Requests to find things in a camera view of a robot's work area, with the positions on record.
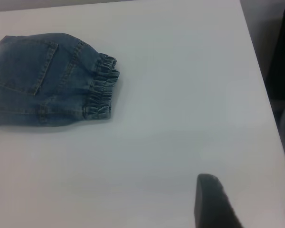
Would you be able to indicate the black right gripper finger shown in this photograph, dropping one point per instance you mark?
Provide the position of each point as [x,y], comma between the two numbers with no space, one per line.
[211,204]

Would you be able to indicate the blue denim children's pants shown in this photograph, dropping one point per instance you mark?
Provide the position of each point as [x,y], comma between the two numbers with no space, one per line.
[26,83]

